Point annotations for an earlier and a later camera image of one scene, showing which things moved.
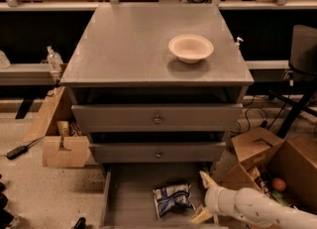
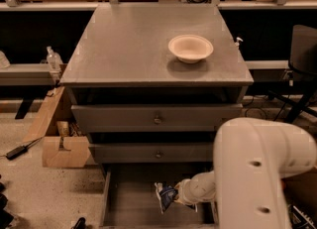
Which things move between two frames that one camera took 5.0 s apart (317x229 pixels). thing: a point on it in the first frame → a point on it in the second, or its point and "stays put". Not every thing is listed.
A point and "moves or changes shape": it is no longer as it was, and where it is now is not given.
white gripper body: [214, 199] → [186, 191]
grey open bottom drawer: [127, 199] stays put
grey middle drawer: [158, 152] stays put
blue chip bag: [172, 198] moves or changes shape
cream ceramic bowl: [191, 48] stays put
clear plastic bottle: [53, 59] stays put
